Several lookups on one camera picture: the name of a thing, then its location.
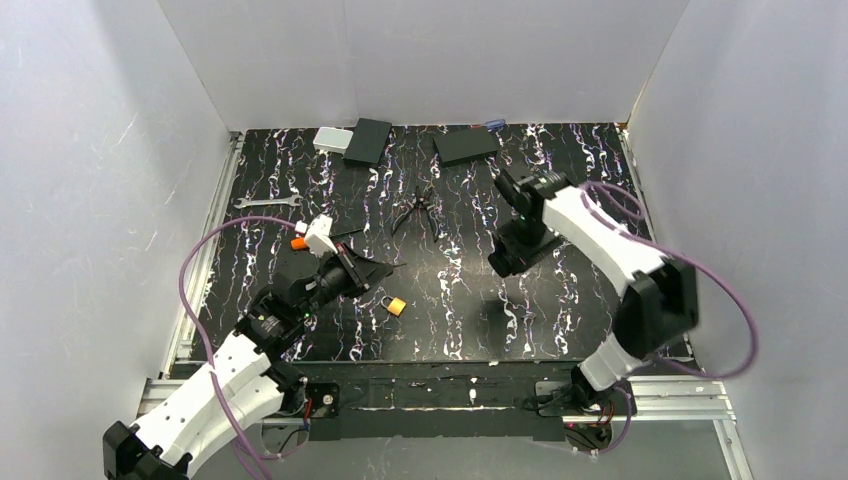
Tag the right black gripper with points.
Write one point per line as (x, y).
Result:
(506, 258)

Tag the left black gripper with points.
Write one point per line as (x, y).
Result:
(361, 273)

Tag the brass padlock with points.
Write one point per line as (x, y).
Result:
(393, 305)

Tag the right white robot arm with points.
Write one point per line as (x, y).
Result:
(658, 300)

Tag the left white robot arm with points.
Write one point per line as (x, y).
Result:
(245, 381)

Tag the silver open-end wrench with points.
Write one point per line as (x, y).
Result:
(292, 201)

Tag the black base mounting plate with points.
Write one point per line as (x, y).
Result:
(450, 399)

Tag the black box right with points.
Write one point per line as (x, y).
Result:
(465, 146)

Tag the black box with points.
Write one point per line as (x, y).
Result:
(465, 146)
(368, 142)

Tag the blue transparent small item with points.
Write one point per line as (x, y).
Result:
(491, 124)

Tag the white rectangular box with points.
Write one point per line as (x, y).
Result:
(333, 140)

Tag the black box left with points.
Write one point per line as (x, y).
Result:
(368, 142)

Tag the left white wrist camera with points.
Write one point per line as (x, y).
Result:
(316, 234)

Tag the black handled pliers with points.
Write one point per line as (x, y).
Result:
(421, 202)

